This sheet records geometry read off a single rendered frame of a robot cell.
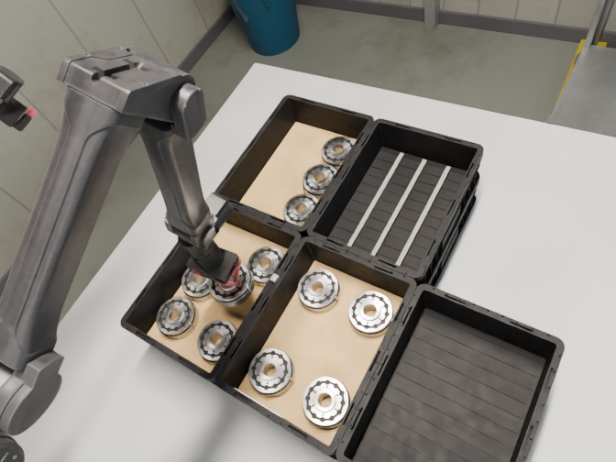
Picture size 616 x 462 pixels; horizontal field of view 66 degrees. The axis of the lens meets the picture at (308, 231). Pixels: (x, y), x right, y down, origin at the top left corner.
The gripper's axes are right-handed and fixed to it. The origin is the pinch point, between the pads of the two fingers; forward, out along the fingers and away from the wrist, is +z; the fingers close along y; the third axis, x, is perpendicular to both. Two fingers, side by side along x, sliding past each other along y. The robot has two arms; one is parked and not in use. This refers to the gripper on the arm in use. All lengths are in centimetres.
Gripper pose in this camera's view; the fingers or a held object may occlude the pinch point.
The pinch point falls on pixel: (226, 279)
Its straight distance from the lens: 111.2
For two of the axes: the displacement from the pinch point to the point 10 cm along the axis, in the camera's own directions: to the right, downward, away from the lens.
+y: -8.7, -2.6, 4.1
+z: 2.2, 5.3, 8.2
